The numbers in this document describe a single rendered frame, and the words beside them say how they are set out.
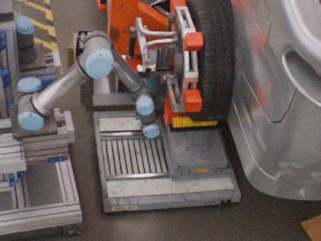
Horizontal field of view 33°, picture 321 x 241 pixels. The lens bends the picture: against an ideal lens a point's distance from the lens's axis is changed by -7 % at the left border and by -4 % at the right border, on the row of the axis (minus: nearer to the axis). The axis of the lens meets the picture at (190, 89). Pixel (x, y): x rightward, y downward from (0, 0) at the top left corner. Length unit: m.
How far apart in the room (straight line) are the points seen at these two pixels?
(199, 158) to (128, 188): 0.46
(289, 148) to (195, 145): 1.26
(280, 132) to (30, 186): 1.56
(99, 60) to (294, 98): 0.78
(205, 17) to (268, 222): 1.34
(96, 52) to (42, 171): 1.21
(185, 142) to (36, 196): 0.98
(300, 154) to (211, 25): 0.87
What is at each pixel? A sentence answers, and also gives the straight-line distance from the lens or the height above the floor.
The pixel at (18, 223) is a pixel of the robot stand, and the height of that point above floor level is 0.22.
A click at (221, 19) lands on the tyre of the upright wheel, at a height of 1.17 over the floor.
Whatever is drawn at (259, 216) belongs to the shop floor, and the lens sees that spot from 3.44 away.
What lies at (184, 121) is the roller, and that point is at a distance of 3.12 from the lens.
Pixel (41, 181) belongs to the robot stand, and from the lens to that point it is 3.22.
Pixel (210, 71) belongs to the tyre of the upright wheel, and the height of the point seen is 1.01.
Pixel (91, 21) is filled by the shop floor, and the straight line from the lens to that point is 4.76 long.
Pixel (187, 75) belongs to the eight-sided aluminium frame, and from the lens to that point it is 2.73.
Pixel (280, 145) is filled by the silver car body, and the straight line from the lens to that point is 2.26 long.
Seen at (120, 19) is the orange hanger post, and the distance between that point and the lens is 3.37.
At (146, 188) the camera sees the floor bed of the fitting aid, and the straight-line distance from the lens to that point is 3.36.
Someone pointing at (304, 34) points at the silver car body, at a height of 1.62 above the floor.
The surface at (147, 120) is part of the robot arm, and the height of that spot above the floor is 0.92.
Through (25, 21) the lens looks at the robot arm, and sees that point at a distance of 2.95.
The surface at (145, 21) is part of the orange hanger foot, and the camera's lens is 3.43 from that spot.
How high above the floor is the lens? 2.70
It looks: 41 degrees down
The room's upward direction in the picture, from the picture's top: 9 degrees clockwise
